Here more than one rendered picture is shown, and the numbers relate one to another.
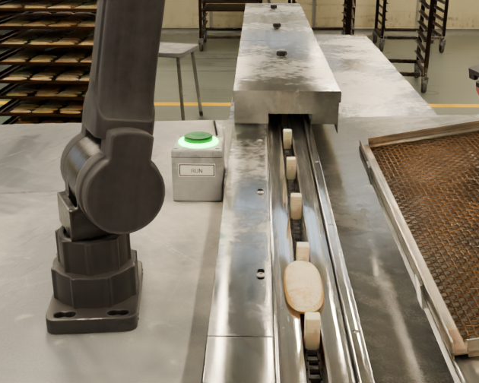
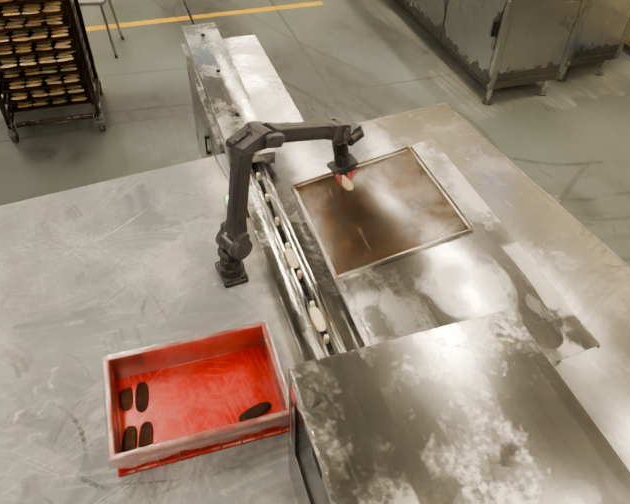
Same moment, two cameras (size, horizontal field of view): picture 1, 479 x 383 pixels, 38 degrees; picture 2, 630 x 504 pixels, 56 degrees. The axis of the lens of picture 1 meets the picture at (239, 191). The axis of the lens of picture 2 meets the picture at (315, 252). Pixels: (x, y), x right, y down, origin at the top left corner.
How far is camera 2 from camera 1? 1.40 m
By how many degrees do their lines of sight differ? 29
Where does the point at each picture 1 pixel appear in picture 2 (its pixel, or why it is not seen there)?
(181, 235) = not seen: hidden behind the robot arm
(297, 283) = (290, 258)
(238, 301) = (277, 269)
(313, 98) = (264, 155)
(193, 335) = (265, 279)
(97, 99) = (233, 228)
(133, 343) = (251, 285)
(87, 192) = (235, 253)
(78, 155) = (225, 240)
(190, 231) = not seen: hidden behind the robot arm
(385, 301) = (312, 254)
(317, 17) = not seen: outside the picture
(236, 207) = (259, 227)
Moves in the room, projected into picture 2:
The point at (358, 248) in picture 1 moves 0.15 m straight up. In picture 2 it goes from (299, 232) to (299, 201)
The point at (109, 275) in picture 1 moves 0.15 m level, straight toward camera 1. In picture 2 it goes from (239, 269) to (260, 298)
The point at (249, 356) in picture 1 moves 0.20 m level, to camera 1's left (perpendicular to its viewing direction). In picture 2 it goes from (288, 287) to (228, 301)
